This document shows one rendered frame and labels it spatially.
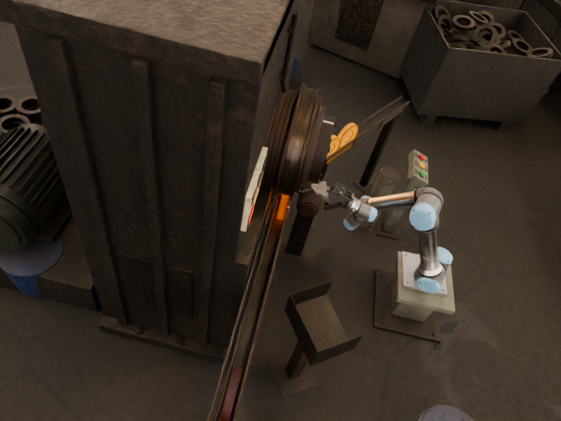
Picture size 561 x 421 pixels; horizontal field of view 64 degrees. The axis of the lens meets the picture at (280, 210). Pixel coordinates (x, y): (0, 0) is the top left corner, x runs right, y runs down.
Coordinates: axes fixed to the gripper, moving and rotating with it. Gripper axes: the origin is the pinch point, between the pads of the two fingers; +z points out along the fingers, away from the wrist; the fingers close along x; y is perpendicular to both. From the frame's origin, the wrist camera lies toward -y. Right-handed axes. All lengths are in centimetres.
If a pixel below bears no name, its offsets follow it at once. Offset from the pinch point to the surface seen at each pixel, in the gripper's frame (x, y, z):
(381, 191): -45, -19, -53
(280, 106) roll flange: 18, 46, 38
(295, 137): 29, 45, 29
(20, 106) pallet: -45, -98, 166
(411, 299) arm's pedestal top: 19, -22, -78
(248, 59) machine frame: 64, 87, 57
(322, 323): 62, -9, -21
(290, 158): 33, 39, 27
